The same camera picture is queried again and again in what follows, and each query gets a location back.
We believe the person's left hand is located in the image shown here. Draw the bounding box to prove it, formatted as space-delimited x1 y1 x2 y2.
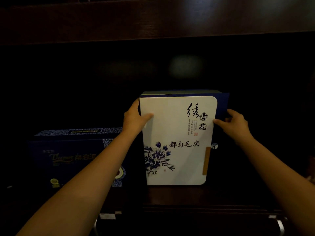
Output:
122 98 154 138

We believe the person's right hand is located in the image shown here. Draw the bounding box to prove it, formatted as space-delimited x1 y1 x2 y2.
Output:
213 109 254 145

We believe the white floral gift box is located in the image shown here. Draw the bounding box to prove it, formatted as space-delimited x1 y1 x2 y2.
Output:
139 90 230 186

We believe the person's left forearm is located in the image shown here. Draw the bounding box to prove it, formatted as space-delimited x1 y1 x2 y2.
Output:
16 130 139 236

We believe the person's right forearm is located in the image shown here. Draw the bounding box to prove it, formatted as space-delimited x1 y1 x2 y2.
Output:
234 136 315 236

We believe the dark blue patterned gift box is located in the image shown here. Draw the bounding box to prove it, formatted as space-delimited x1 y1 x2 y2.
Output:
28 127 128 188

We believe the dark wooden shelf cabinet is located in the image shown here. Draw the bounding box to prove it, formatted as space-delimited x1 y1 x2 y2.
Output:
0 0 315 236

